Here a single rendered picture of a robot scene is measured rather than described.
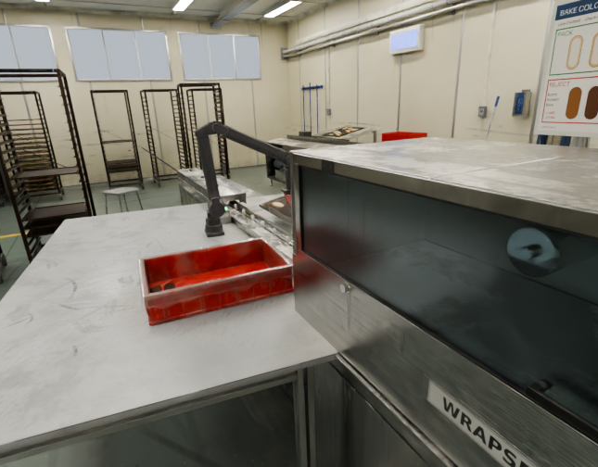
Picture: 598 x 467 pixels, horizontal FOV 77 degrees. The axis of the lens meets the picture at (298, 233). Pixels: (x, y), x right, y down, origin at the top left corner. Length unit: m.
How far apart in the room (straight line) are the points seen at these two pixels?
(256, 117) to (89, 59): 3.49
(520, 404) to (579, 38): 1.33
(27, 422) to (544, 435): 0.93
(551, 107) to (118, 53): 7.97
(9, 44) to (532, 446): 8.78
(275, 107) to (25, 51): 4.91
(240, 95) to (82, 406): 8.60
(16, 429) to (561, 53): 1.90
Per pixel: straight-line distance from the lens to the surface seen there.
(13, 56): 8.83
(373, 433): 1.02
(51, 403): 1.06
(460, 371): 0.69
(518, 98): 5.07
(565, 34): 1.75
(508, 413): 0.67
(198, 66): 9.04
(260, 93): 9.45
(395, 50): 6.53
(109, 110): 8.73
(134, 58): 8.83
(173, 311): 1.21
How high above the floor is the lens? 1.42
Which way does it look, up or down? 19 degrees down
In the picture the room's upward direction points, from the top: 2 degrees counter-clockwise
